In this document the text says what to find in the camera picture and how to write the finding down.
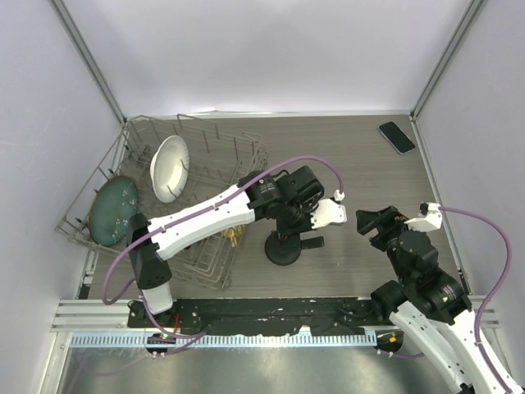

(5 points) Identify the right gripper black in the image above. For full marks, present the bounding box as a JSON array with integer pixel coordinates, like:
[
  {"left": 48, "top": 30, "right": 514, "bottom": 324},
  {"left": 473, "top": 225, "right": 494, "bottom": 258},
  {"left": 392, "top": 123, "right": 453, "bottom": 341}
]
[{"left": 355, "top": 204, "right": 412, "bottom": 284}]

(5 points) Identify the black phone stand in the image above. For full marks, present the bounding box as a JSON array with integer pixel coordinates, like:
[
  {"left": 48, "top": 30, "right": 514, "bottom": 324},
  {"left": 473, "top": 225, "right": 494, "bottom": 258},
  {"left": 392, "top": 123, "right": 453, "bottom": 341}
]
[{"left": 264, "top": 231, "right": 325, "bottom": 267}]

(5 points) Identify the black smartphone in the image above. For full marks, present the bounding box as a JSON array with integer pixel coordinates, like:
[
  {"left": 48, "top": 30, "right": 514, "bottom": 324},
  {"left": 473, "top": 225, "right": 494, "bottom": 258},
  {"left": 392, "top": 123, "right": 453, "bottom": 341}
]
[{"left": 378, "top": 121, "right": 416, "bottom": 155}]

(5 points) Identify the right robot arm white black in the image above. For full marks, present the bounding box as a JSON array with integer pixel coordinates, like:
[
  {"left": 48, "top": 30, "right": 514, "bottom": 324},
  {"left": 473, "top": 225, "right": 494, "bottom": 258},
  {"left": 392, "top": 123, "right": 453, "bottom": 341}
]
[{"left": 356, "top": 203, "right": 524, "bottom": 393}]

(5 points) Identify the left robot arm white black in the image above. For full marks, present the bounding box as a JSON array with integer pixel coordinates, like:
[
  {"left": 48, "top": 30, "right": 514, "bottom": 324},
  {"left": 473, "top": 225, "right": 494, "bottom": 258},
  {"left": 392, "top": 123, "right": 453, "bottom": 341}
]
[{"left": 127, "top": 166, "right": 324, "bottom": 328}]

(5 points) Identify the yellow cup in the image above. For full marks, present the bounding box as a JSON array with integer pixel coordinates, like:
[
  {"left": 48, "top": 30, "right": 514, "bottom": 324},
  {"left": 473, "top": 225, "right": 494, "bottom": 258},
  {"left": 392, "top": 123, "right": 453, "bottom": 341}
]
[{"left": 222, "top": 225, "right": 245, "bottom": 248}]

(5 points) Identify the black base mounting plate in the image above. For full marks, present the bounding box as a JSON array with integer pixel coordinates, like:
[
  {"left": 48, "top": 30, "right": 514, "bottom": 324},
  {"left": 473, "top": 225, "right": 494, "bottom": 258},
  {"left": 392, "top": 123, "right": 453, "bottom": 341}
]
[{"left": 126, "top": 295, "right": 395, "bottom": 337}]

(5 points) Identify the white plate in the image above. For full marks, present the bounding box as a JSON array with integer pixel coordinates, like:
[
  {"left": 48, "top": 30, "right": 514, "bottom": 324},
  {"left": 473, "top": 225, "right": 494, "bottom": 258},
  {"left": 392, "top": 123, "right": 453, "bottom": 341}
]
[{"left": 150, "top": 135, "right": 189, "bottom": 204}]

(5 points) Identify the teal plate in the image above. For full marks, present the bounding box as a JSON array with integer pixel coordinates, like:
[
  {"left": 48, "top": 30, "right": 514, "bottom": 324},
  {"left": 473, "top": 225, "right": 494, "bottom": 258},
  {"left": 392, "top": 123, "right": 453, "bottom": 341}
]
[{"left": 88, "top": 176, "right": 139, "bottom": 247}]

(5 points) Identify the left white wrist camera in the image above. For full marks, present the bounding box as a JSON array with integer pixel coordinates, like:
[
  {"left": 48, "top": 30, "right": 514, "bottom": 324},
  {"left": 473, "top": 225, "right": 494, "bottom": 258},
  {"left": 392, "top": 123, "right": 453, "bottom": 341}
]
[{"left": 311, "top": 190, "right": 347, "bottom": 230}]

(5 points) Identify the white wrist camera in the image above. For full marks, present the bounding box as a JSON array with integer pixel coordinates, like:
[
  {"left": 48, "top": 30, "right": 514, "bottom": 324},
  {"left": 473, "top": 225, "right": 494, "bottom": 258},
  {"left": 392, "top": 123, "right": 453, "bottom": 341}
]
[
  {"left": 404, "top": 202, "right": 443, "bottom": 232},
  {"left": 311, "top": 190, "right": 347, "bottom": 230}
]

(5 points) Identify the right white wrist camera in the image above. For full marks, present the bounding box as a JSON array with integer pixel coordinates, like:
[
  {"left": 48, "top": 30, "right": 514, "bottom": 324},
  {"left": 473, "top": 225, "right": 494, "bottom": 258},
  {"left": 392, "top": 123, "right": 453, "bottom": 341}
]
[{"left": 404, "top": 202, "right": 443, "bottom": 232}]

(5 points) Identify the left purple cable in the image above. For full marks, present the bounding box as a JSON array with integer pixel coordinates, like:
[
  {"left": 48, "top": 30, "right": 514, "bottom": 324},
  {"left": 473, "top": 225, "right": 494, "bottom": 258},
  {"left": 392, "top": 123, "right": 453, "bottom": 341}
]
[{"left": 101, "top": 154, "right": 345, "bottom": 354}]

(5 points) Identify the white slotted cable duct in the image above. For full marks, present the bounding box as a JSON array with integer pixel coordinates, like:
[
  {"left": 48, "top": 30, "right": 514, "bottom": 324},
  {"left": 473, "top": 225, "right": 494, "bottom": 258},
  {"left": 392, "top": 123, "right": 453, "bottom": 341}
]
[{"left": 70, "top": 331, "right": 377, "bottom": 348}]

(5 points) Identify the grey wire dish rack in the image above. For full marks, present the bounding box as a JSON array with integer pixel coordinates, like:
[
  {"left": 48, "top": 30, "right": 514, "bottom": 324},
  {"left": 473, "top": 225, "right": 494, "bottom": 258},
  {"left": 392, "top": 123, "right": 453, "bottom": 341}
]
[{"left": 53, "top": 113, "right": 272, "bottom": 289}]

